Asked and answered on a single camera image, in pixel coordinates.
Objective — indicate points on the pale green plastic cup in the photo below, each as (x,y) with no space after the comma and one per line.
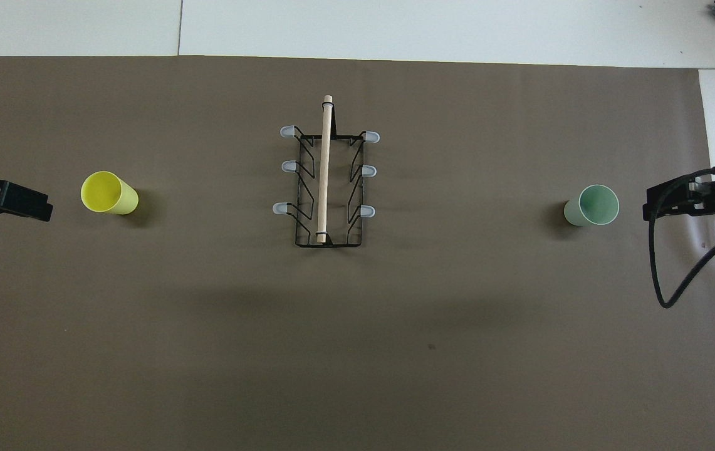
(598,203)

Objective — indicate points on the yellow plastic cup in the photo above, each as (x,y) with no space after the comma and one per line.
(103,191)

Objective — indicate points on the brown paper table mat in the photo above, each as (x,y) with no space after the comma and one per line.
(207,313)

